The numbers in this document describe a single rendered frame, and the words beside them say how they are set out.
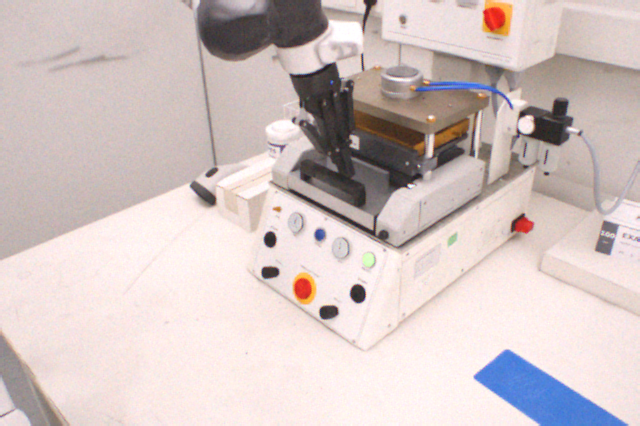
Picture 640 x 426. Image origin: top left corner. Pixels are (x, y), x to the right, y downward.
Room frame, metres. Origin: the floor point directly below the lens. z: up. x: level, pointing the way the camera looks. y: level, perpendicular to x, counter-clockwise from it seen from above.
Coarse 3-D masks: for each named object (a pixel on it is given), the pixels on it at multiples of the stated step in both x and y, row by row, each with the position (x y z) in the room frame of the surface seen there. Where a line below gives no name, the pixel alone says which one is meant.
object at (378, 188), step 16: (320, 160) 1.02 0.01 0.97; (352, 160) 0.94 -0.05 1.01; (288, 176) 0.96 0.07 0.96; (368, 176) 0.91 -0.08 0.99; (384, 176) 0.88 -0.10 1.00; (304, 192) 0.93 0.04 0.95; (320, 192) 0.90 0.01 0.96; (336, 192) 0.89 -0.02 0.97; (368, 192) 0.88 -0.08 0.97; (384, 192) 0.88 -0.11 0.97; (336, 208) 0.87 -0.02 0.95; (352, 208) 0.84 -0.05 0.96; (368, 208) 0.83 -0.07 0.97; (368, 224) 0.81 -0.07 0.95
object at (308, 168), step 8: (304, 160) 0.94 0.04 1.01; (304, 168) 0.93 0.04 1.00; (312, 168) 0.91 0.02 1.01; (320, 168) 0.90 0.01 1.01; (304, 176) 0.93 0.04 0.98; (312, 176) 0.91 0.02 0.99; (320, 176) 0.90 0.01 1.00; (328, 176) 0.88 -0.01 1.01; (336, 176) 0.87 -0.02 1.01; (344, 176) 0.87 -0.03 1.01; (328, 184) 0.88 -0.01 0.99; (336, 184) 0.87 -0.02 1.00; (344, 184) 0.85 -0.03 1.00; (352, 184) 0.84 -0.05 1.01; (360, 184) 0.84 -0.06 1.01; (344, 192) 0.85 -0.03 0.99; (352, 192) 0.84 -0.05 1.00; (360, 192) 0.83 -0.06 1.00; (360, 200) 0.83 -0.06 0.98
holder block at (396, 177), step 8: (352, 152) 1.00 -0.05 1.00; (456, 152) 0.99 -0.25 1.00; (464, 152) 1.00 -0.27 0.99; (368, 160) 0.96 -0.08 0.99; (440, 160) 0.96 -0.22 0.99; (448, 160) 0.96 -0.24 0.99; (384, 168) 0.94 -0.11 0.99; (392, 176) 0.92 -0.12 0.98; (400, 176) 0.91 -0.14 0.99; (408, 176) 0.90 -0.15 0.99; (416, 176) 0.90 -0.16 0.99; (400, 184) 0.91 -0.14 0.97
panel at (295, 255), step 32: (320, 224) 0.88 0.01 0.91; (256, 256) 0.94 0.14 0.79; (288, 256) 0.89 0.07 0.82; (320, 256) 0.85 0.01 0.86; (352, 256) 0.81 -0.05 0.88; (384, 256) 0.77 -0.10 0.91; (288, 288) 0.86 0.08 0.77; (320, 288) 0.82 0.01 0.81; (320, 320) 0.78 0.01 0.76; (352, 320) 0.75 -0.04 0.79
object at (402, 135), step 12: (360, 120) 1.00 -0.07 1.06; (372, 120) 1.00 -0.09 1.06; (384, 120) 1.00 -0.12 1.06; (468, 120) 1.00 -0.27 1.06; (372, 132) 0.95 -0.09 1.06; (384, 132) 0.95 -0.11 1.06; (396, 132) 0.94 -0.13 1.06; (408, 132) 0.94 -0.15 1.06; (420, 132) 0.94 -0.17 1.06; (444, 132) 0.94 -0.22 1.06; (456, 132) 0.96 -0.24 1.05; (408, 144) 0.89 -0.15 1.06; (420, 144) 0.90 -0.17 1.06; (444, 144) 0.95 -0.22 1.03
